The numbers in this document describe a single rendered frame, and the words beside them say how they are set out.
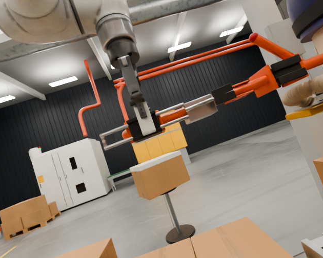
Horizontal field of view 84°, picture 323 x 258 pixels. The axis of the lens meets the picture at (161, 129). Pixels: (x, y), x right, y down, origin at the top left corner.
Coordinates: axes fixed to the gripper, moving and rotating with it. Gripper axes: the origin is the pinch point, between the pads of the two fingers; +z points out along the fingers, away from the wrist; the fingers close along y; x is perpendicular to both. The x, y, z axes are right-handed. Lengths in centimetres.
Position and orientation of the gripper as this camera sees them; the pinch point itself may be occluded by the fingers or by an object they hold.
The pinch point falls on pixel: (147, 124)
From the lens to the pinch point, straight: 43.8
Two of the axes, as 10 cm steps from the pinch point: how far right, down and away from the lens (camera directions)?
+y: 0.0, 0.8, 10.0
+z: 3.3, 9.4, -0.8
